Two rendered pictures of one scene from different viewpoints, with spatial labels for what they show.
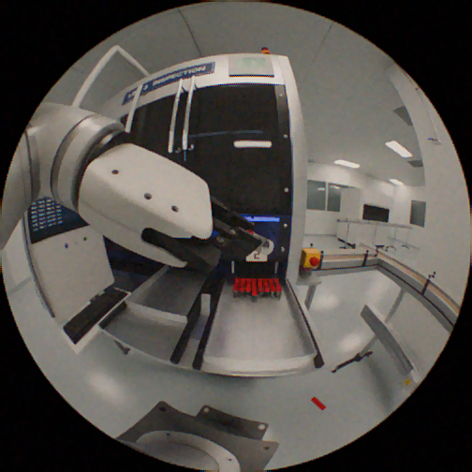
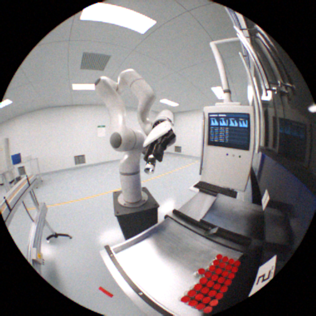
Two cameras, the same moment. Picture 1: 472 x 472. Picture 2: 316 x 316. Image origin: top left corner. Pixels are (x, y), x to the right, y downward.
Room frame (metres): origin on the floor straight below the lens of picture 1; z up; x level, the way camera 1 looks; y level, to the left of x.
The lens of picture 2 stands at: (0.34, -0.18, 1.24)
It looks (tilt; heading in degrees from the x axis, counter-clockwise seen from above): 12 degrees down; 133
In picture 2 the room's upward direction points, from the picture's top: straight up
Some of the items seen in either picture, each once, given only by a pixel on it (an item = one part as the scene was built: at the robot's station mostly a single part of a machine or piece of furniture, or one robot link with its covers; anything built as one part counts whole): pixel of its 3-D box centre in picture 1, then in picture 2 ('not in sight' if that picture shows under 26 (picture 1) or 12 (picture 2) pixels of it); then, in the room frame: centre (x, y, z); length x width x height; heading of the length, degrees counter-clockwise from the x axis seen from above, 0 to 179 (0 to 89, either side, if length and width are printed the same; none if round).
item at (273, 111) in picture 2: (142, 150); (267, 98); (0.58, 0.45, 1.51); 0.47 x 0.01 x 0.59; 85
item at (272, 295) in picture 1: (257, 294); (202, 278); (0.40, -0.08, 0.90); 0.18 x 0.02 x 0.05; 85
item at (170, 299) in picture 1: (174, 285); (239, 216); (0.46, 0.26, 0.90); 0.34 x 0.26 x 0.04; 175
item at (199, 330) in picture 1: (200, 315); (199, 227); (0.29, 0.10, 0.91); 0.14 x 0.03 x 0.06; 176
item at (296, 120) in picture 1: (293, 245); not in sight; (0.54, -0.25, 1.05); 0.06 x 0.06 x 2.10; 85
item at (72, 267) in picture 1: (58, 228); (229, 144); (0.29, 0.85, 1.19); 0.50 x 0.19 x 0.78; 175
